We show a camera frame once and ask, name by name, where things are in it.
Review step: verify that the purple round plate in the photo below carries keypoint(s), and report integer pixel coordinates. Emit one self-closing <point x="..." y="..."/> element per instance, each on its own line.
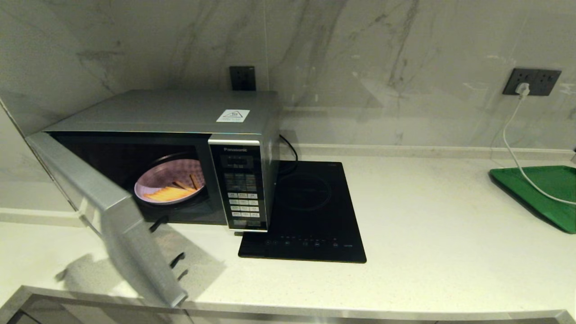
<point x="175" y="171"/>

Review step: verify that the silver Panasonic microwave oven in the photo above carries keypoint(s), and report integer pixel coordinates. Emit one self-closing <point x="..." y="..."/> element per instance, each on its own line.
<point x="157" y="112"/>

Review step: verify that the silver black microwave door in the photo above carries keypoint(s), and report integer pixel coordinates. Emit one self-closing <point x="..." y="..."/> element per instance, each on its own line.
<point x="112" y="216"/>

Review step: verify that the black microwave control panel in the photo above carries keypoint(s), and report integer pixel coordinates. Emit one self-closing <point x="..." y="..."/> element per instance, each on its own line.
<point x="240" y="180"/>

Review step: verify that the black induction cooktop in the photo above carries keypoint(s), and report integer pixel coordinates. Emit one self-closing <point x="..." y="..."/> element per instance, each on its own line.
<point x="315" y="202"/>

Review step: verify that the white warning sticker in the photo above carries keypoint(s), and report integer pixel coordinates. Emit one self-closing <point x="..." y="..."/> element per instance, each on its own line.
<point x="233" y="116"/>

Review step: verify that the grey base cabinet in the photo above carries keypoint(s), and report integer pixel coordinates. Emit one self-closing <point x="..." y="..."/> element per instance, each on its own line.
<point x="112" y="317"/>

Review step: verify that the white power plug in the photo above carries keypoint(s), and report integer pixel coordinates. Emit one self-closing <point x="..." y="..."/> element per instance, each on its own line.
<point x="522" y="90"/>

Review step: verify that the green plastic tray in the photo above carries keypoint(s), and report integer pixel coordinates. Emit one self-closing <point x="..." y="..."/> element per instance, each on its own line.
<point x="558" y="180"/>

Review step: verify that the small black wall socket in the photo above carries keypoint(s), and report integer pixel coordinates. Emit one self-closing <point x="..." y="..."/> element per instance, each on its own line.
<point x="242" y="78"/>

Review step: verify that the wide black wall socket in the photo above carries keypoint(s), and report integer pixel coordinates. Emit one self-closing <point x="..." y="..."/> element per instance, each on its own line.
<point x="544" y="82"/>

